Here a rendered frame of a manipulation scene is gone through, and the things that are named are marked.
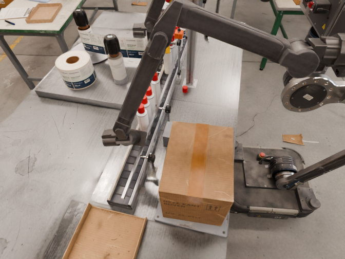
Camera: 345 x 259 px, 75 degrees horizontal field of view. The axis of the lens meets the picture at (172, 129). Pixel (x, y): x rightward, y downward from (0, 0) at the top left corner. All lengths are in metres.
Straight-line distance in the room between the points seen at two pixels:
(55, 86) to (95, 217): 0.89
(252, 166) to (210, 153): 1.06
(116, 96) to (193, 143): 0.70
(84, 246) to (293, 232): 1.51
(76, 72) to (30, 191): 0.68
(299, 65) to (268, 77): 2.37
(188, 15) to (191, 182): 0.49
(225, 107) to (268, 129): 1.15
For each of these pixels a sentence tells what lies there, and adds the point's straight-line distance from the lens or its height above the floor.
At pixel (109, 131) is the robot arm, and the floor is 1.10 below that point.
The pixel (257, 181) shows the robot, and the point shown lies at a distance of 1.81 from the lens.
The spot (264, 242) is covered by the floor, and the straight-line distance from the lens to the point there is 1.95.
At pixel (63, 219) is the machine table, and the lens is 1.13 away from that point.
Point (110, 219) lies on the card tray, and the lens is 1.06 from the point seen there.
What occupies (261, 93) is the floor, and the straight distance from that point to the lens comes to 2.82.
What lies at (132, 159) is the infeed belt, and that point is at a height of 0.88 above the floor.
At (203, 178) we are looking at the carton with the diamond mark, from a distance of 0.77.
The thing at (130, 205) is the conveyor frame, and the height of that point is 0.87.
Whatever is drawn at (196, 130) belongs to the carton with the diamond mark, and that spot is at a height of 1.12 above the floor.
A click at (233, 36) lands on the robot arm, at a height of 1.49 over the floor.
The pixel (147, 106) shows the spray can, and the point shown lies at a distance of 1.08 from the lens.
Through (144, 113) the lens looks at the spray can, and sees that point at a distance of 1.04.
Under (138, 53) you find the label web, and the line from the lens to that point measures 1.58.
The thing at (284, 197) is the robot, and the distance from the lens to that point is 1.85.
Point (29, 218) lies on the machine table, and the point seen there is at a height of 0.83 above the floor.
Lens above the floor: 1.81
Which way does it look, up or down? 52 degrees down
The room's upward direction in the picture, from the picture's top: 2 degrees counter-clockwise
